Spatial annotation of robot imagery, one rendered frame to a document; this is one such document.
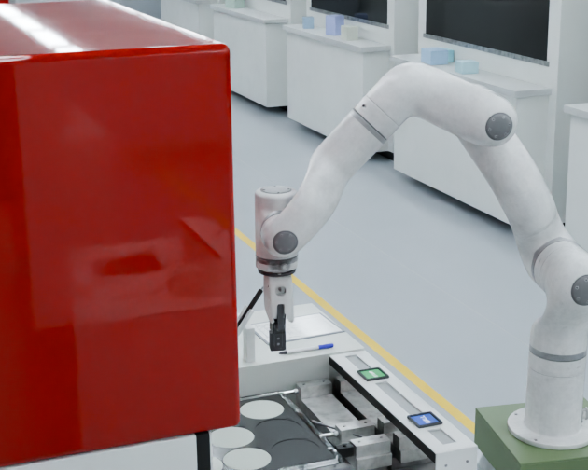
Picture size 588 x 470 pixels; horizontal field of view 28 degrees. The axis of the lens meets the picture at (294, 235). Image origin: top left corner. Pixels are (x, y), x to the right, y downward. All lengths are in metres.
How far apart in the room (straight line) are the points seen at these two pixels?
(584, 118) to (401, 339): 1.68
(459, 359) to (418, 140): 3.08
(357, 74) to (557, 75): 2.40
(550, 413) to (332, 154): 0.74
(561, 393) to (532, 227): 0.37
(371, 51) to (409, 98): 6.70
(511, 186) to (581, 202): 4.19
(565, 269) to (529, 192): 0.17
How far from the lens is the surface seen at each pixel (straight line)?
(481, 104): 2.21
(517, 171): 2.33
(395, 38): 8.94
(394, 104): 2.22
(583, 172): 6.47
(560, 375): 2.50
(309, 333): 2.93
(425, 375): 5.15
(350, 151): 2.23
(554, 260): 2.41
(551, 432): 2.56
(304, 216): 2.17
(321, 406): 2.74
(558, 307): 2.39
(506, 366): 5.29
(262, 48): 11.06
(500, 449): 2.57
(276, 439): 2.54
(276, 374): 2.78
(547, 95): 7.11
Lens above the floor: 2.03
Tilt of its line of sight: 16 degrees down
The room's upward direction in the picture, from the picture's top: 1 degrees counter-clockwise
